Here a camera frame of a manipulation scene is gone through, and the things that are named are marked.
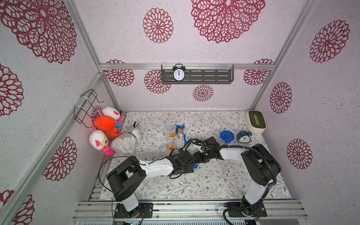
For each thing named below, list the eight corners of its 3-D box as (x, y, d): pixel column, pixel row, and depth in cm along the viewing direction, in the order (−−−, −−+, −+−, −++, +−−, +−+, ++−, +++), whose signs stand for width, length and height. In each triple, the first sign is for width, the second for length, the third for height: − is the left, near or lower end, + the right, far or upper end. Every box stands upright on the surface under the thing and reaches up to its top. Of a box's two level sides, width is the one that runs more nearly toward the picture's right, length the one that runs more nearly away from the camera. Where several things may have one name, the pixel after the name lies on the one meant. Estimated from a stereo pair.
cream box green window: (249, 133, 107) (252, 129, 102) (242, 114, 120) (244, 109, 115) (268, 133, 107) (272, 129, 103) (259, 114, 120) (262, 109, 115)
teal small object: (237, 143, 103) (241, 137, 97) (235, 137, 107) (239, 130, 100) (248, 143, 103) (253, 137, 97) (246, 137, 107) (250, 130, 100)
